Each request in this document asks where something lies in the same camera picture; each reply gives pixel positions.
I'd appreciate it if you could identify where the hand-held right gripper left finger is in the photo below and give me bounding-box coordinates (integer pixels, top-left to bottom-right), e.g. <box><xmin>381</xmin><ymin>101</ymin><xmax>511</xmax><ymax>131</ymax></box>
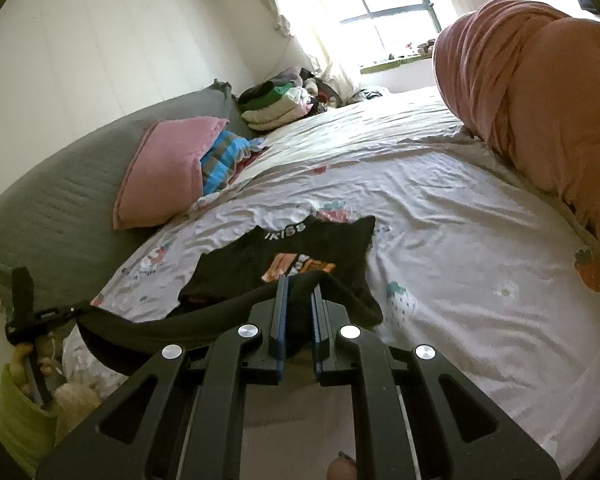
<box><xmin>36</xmin><ymin>275</ymin><xmax>290</xmax><ymax>480</ymax></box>

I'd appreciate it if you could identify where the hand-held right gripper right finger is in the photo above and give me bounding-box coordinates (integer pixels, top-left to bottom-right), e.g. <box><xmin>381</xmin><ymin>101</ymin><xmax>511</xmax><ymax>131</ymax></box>
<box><xmin>312</xmin><ymin>283</ymin><xmax>562</xmax><ymax>480</ymax></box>

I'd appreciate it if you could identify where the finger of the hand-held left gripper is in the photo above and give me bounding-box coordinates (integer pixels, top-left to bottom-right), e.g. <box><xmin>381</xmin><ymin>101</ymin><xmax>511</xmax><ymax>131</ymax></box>
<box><xmin>5</xmin><ymin>302</ymin><xmax>90</xmax><ymax>348</ymax></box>
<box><xmin>11</xmin><ymin>266</ymin><xmax>37</xmax><ymax>322</ymax></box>

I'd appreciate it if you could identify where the black long-sleeved sweater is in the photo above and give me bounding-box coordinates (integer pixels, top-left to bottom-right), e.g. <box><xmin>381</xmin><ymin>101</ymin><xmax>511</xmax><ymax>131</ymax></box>
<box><xmin>75</xmin><ymin>215</ymin><xmax>384</xmax><ymax>377</ymax></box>

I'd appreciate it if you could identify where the pile of folded clothes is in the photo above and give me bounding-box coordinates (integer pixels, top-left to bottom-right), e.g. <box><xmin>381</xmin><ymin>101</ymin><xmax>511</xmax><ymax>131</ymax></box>
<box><xmin>236</xmin><ymin>66</ymin><xmax>342</xmax><ymax>134</ymax></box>

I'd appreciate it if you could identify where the cream plush toy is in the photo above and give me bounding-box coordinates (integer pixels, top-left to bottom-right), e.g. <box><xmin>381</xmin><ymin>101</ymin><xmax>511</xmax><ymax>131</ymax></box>
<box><xmin>54</xmin><ymin>382</ymin><xmax>104</xmax><ymax>437</ymax></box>

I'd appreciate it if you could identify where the quilted green headboard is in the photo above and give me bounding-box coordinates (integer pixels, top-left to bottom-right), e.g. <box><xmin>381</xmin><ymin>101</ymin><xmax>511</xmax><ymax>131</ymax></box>
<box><xmin>0</xmin><ymin>80</ymin><xmax>253</xmax><ymax>313</ymax></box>

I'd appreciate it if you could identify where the green basket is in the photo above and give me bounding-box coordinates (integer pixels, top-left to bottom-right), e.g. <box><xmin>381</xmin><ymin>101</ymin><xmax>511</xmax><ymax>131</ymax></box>
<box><xmin>0</xmin><ymin>361</ymin><xmax>60</xmax><ymax>479</ymax></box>

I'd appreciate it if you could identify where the printed white bed sheet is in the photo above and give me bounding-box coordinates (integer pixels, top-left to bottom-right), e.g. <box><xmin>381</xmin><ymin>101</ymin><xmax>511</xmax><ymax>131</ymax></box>
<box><xmin>61</xmin><ymin>85</ymin><xmax>600</xmax><ymax>480</ymax></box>

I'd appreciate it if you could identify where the blue striped cloth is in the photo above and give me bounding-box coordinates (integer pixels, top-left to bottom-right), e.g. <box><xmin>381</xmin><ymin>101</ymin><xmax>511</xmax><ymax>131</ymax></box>
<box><xmin>200</xmin><ymin>130</ymin><xmax>269</xmax><ymax>196</ymax></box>

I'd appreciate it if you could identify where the pink pillow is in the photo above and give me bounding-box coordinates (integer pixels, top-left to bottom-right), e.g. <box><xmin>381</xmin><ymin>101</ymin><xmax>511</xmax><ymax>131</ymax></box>
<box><xmin>112</xmin><ymin>116</ymin><xmax>230</xmax><ymax>231</ymax></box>

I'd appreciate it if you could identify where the green windowsill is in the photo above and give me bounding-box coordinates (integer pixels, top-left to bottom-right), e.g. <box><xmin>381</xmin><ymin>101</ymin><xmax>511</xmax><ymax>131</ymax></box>
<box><xmin>359</xmin><ymin>55</ymin><xmax>437</xmax><ymax>75</ymax></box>

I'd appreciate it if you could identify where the white curtain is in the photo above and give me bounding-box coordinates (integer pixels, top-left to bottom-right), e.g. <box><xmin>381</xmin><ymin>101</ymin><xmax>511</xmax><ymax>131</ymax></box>
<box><xmin>245</xmin><ymin>0</ymin><xmax>362</xmax><ymax>102</ymax></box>

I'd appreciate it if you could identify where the rolled pink duvet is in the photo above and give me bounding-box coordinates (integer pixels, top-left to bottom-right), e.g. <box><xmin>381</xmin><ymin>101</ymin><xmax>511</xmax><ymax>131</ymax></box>
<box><xmin>432</xmin><ymin>0</ymin><xmax>600</xmax><ymax>281</ymax></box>

